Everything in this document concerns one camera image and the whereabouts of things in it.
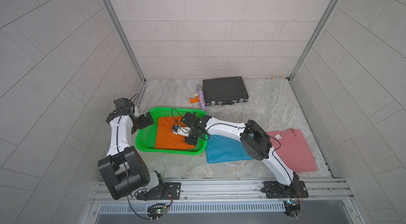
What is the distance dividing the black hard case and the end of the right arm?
0.92 feet

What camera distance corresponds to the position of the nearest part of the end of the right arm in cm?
67

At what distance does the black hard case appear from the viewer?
1010 mm
